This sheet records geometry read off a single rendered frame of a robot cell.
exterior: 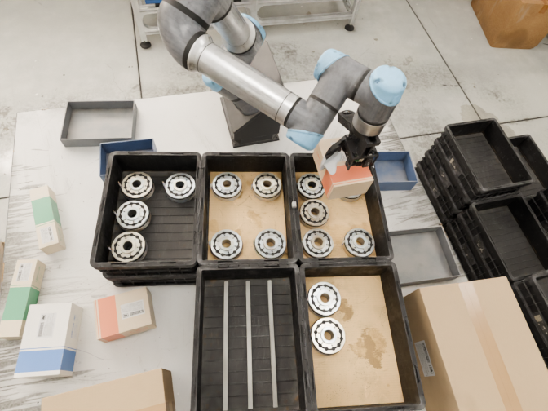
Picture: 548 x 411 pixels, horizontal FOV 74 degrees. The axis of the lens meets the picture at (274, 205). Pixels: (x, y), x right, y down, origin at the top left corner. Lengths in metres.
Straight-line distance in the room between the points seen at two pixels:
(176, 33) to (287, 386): 0.95
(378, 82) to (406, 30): 2.85
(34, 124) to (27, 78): 1.34
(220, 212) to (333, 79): 0.63
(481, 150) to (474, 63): 1.49
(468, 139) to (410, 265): 0.99
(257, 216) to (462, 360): 0.75
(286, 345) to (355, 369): 0.21
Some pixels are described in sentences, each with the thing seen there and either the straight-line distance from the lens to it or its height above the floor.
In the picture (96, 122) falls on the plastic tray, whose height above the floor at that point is 0.70.
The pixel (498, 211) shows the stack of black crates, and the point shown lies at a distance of 2.22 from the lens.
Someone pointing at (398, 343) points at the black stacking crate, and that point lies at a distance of 1.19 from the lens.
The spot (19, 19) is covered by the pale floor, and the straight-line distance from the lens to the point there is 3.64.
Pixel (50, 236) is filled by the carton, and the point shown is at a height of 0.76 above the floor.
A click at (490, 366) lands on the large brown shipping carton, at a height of 0.90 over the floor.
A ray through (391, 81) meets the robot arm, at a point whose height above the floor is 1.45.
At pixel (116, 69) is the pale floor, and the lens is 3.00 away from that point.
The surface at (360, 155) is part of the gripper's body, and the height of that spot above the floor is 1.25.
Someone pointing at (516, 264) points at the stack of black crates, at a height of 0.38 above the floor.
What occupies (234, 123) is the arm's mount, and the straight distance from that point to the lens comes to 1.49.
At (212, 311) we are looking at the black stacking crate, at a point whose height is 0.83.
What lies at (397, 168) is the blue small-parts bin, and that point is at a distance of 1.65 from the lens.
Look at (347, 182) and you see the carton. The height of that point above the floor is 1.12.
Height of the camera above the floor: 1.96
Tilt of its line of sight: 62 degrees down
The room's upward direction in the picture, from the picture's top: 11 degrees clockwise
